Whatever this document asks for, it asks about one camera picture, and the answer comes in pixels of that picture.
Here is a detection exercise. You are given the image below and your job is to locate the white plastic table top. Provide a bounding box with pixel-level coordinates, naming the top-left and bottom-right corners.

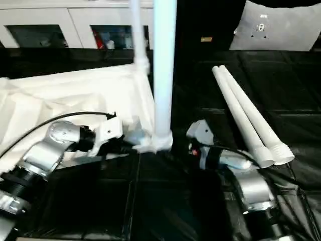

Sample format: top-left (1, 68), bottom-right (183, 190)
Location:
top-left (0, 63), bottom-right (174, 174)

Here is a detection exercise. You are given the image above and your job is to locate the white plastic table leg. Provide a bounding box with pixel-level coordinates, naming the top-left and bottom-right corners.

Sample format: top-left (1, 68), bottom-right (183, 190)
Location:
top-left (152, 0), bottom-right (178, 152)
top-left (219, 64), bottom-right (295, 166)
top-left (212, 65), bottom-right (275, 169)
top-left (129, 0), bottom-right (151, 77)

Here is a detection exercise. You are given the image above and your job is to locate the black work mat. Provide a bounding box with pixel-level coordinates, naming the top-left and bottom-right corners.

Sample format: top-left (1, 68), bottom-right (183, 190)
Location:
top-left (0, 48), bottom-right (321, 241)

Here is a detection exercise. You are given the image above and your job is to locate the black cabinet with gold label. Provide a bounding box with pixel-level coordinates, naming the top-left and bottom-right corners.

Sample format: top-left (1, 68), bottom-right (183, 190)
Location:
top-left (176, 0), bottom-right (246, 57)

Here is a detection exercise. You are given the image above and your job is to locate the white cabinet with glass doors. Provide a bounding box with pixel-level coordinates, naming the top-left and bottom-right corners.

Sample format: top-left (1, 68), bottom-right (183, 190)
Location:
top-left (0, 0), bottom-right (154, 51)

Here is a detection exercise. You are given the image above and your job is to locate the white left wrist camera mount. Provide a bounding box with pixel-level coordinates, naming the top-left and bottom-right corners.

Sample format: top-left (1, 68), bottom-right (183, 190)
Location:
top-left (90, 115), bottom-right (125, 155)

